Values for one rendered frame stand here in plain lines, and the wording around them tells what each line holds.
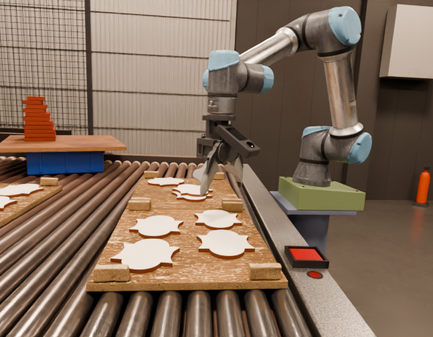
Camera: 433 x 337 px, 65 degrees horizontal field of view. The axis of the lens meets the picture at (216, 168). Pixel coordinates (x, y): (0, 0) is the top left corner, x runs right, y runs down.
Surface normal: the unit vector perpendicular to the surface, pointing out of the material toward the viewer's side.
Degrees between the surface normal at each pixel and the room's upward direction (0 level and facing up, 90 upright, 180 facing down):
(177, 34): 90
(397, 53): 90
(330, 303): 0
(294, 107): 90
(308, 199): 90
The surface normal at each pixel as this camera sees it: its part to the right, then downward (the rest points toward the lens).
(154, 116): 0.10, 0.19
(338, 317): 0.04, -0.98
